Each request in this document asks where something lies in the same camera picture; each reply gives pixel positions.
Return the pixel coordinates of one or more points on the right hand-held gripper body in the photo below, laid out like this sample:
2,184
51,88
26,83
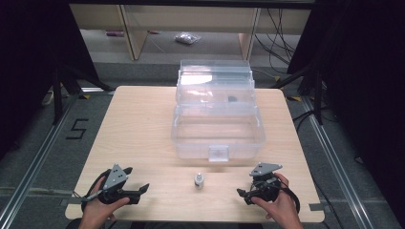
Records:
266,186

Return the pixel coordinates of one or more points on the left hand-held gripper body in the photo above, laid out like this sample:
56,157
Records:
115,178

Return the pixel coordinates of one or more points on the small bottle with grey cap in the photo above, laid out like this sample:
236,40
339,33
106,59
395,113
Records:
199,182

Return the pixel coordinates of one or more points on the clear plastic storage box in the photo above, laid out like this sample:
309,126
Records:
218,136

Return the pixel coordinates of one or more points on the person's right hand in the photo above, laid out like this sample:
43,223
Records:
283,206

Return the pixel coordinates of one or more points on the person's left hand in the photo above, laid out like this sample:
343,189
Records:
95,210

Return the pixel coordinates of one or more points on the grey tape strip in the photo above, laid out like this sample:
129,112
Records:
315,207
78,200

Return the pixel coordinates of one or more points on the yellow tape mark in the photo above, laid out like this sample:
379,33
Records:
84,96

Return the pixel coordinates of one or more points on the black metal stand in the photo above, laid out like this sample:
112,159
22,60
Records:
58,95
318,95

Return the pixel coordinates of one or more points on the light wooden shelf unit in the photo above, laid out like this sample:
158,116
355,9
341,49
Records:
137,35

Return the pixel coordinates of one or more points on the crumpled clear plastic bag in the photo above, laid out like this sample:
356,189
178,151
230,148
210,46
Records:
187,38

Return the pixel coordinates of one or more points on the aluminium floor rail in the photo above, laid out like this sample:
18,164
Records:
337,159
31,165

